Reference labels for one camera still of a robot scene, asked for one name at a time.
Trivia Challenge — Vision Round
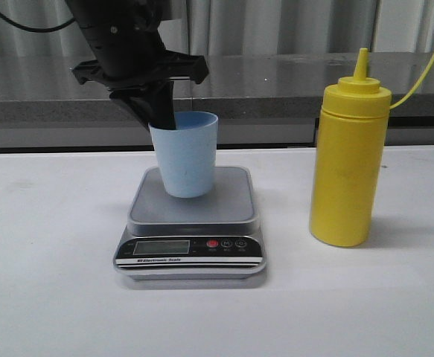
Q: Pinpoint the light blue plastic cup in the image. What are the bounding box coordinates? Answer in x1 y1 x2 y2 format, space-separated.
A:
149 111 218 198

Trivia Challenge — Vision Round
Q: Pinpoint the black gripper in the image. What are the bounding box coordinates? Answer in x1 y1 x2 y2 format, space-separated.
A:
66 1 208 130

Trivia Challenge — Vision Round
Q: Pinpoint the grey curtain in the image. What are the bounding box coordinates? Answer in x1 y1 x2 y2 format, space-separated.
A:
0 1 434 57

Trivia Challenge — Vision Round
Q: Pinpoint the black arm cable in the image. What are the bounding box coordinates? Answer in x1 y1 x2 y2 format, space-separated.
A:
0 0 77 32

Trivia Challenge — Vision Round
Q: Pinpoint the grey electronic kitchen scale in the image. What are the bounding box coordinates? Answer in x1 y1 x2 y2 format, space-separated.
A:
113 166 267 281

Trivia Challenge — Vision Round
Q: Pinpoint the grey stone counter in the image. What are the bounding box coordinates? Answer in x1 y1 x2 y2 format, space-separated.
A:
0 53 434 153

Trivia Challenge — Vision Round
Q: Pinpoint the yellow squeeze bottle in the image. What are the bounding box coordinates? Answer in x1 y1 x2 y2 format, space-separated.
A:
310 48 434 248

